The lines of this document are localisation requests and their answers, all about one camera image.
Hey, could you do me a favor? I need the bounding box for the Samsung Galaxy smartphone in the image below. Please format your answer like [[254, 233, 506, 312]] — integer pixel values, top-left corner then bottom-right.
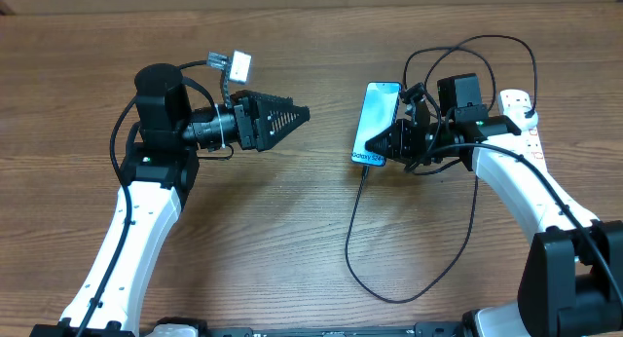
[[351, 82, 402, 167]]

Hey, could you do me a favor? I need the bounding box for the black charger cable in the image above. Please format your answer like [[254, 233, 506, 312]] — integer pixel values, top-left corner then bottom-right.
[[344, 34, 538, 305]]

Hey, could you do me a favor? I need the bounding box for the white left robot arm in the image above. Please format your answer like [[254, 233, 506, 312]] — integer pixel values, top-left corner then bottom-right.
[[31, 63, 311, 336]]

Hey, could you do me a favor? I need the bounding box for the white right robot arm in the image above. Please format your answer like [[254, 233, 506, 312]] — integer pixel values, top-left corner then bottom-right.
[[351, 74, 622, 336]]

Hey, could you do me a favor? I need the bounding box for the white charger adapter plug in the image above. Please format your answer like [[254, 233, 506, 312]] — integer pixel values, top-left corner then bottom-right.
[[503, 101, 538, 131]]

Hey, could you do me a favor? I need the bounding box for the white power strip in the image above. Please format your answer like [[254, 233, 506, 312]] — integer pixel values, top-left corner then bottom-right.
[[497, 89, 547, 172]]

